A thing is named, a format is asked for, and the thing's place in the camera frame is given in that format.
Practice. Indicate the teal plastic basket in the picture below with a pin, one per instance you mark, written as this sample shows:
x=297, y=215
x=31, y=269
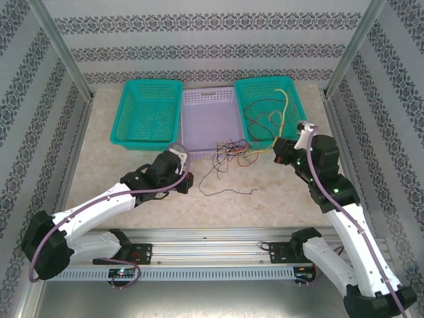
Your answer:
x=265, y=89
x=145, y=109

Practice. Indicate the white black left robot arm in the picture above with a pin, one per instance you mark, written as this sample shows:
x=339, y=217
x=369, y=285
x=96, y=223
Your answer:
x=99, y=212

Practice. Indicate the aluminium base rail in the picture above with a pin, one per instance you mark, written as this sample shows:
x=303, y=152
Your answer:
x=205, y=248

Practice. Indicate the aluminium frame post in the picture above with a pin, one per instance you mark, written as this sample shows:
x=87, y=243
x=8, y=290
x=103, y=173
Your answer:
x=63, y=49
x=351, y=49

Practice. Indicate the small circuit board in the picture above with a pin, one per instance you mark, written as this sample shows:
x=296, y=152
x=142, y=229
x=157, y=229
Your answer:
x=122, y=272
x=304, y=275

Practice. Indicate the aluminium frame side rail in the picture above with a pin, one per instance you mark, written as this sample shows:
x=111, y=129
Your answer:
x=77, y=145
x=335, y=116

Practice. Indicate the lavender plastic basket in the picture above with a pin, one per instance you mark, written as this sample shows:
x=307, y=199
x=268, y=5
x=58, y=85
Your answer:
x=205, y=122

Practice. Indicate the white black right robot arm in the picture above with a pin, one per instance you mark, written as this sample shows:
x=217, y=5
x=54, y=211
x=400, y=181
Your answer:
x=348, y=238

